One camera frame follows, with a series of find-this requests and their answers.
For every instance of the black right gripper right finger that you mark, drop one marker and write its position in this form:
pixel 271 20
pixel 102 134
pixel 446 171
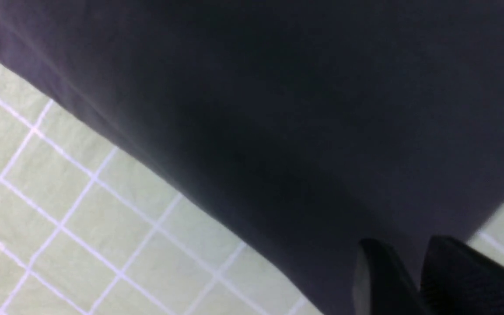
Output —
pixel 458 280

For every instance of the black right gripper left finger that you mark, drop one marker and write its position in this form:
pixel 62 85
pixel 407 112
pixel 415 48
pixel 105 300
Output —
pixel 382 285

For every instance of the dark gray long-sleeve top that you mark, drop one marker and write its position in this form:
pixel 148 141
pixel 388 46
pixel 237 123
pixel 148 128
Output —
pixel 303 126

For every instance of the light green grid mat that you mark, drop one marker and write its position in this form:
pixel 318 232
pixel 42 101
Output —
pixel 87 230

